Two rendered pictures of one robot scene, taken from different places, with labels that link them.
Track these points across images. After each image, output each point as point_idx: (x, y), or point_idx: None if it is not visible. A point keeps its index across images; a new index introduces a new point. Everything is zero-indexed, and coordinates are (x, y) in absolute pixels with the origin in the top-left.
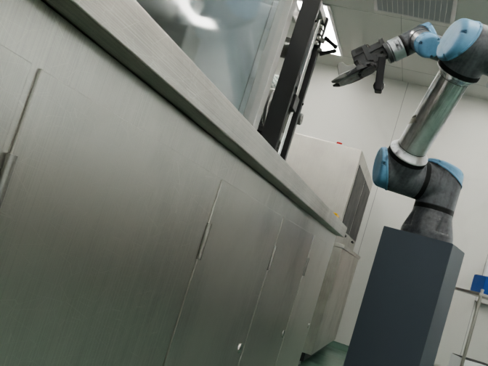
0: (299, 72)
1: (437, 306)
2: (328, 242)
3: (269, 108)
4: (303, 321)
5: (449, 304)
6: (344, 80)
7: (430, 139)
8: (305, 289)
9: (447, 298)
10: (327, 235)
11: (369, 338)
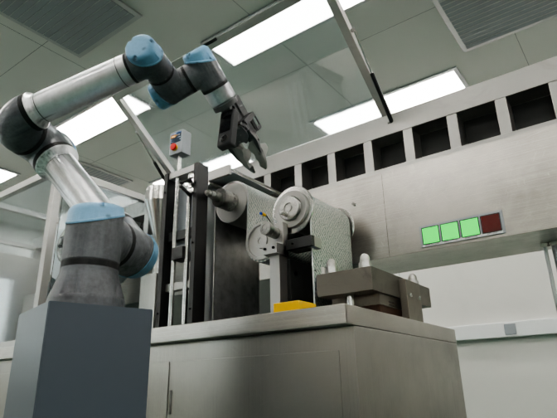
0: (162, 235)
1: (7, 406)
2: (287, 350)
3: (255, 245)
4: None
5: (33, 397)
6: (246, 162)
7: None
8: None
9: (26, 389)
10: (257, 344)
11: None
